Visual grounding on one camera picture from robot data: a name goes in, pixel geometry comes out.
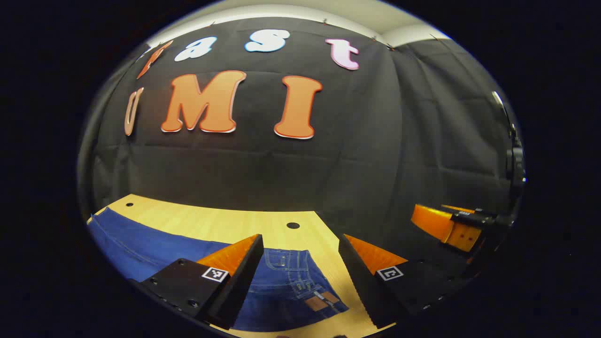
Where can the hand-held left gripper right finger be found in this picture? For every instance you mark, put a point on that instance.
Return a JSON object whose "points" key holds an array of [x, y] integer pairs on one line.
{"points": [[361, 281]]}

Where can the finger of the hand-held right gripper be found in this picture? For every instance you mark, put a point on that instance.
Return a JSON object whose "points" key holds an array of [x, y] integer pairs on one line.
{"points": [[472, 218], [436, 225]]}

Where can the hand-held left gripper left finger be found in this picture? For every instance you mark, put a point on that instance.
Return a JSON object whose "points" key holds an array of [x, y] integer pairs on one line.
{"points": [[239, 281]]}

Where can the blue denim jeans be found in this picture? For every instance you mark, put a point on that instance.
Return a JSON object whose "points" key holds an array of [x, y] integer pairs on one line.
{"points": [[141, 244]]}

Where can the black backdrop cloth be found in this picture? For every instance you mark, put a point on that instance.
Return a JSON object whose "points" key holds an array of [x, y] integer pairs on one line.
{"points": [[281, 164]]}

